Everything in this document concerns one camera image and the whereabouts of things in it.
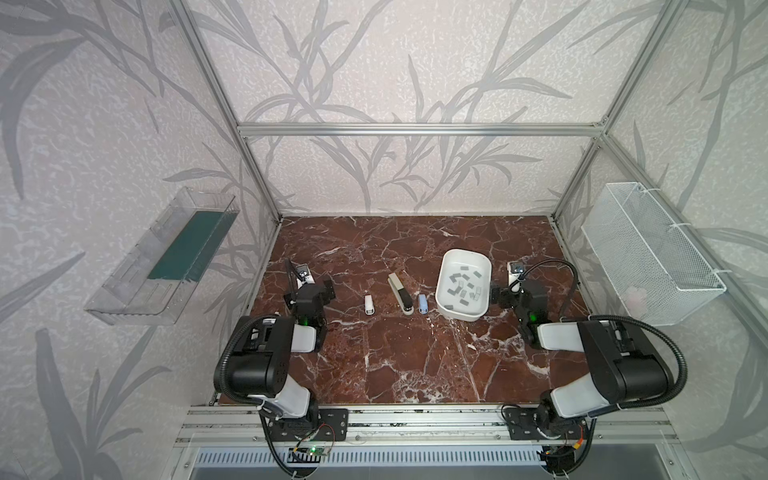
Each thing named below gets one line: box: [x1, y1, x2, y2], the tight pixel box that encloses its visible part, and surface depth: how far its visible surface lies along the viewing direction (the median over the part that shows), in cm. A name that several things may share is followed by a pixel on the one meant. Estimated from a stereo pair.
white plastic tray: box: [435, 249, 492, 322], surface depth 101 cm
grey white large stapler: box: [387, 272, 414, 316], surface depth 96 cm
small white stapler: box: [364, 294, 375, 316], surface depth 95 cm
